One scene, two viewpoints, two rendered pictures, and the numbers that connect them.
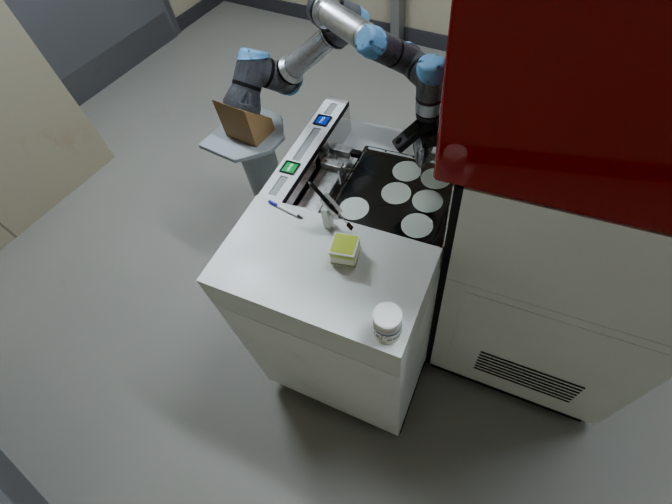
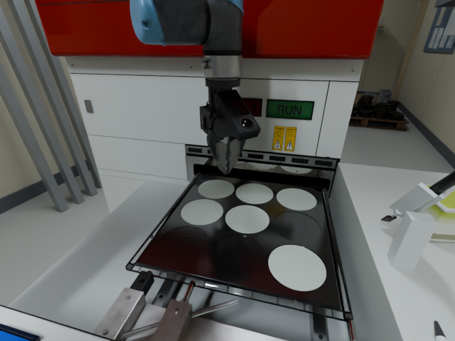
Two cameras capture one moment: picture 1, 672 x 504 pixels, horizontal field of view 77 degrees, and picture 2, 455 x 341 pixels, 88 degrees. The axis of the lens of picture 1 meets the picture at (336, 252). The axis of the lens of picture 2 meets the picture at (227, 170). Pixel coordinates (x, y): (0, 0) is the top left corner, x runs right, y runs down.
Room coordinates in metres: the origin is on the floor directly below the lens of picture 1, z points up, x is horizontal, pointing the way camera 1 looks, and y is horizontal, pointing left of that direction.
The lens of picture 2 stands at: (1.13, 0.15, 1.25)
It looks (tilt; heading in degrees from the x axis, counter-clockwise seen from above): 28 degrees down; 251
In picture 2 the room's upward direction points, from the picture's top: straight up
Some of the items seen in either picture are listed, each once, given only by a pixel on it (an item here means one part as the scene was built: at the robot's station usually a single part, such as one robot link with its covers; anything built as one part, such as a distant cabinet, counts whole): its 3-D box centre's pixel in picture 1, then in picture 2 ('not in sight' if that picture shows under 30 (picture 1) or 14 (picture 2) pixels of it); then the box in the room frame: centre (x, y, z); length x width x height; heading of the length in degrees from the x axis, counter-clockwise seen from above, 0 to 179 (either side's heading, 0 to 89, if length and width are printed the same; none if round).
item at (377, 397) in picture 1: (366, 278); not in sight; (0.94, -0.10, 0.41); 0.96 x 0.64 x 0.82; 146
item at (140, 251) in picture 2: (412, 157); (173, 208); (1.10, -0.33, 0.90); 0.37 x 0.01 x 0.01; 56
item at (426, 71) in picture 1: (430, 79); (220, 21); (0.98, -0.33, 1.29); 0.09 x 0.08 x 0.11; 14
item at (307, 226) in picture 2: (396, 193); (247, 218); (0.95, -0.24, 0.90); 0.34 x 0.34 x 0.01; 56
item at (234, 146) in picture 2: (428, 158); (228, 152); (0.96, -0.34, 1.02); 0.06 x 0.03 x 0.09; 97
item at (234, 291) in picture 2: (346, 181); (227, 289); (1.05, -0.09, 0.90); 0.38 x 0.01 x 0.01; 146
